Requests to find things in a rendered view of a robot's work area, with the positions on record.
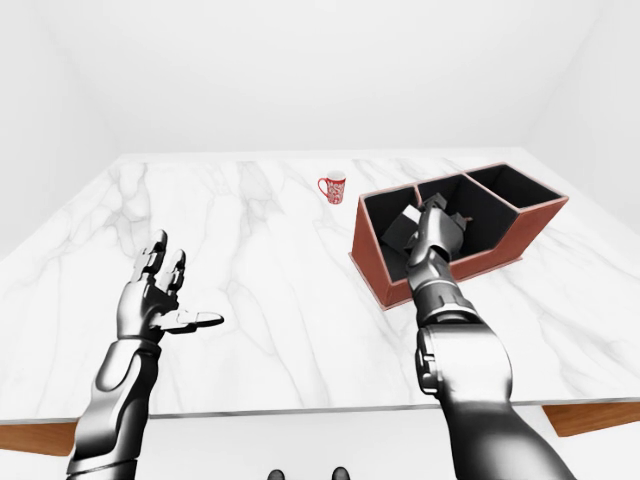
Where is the red-brown desk caddy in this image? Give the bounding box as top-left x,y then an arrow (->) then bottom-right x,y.
348,160 -> 571,313

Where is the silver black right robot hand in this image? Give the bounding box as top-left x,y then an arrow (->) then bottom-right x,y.
406,191 -> 474,262

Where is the red white patterned mug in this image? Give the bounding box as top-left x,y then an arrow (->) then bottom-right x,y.
316,169 -> 348,207

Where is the dark grey book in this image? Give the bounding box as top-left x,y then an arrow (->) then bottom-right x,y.
381,202 -> 427,251

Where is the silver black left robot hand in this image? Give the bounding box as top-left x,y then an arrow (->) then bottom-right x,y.
115,229 -> 226,346

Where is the brown wooden table support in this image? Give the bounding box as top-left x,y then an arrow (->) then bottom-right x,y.
541,398 -> 640,440
0,421 -> 80,459

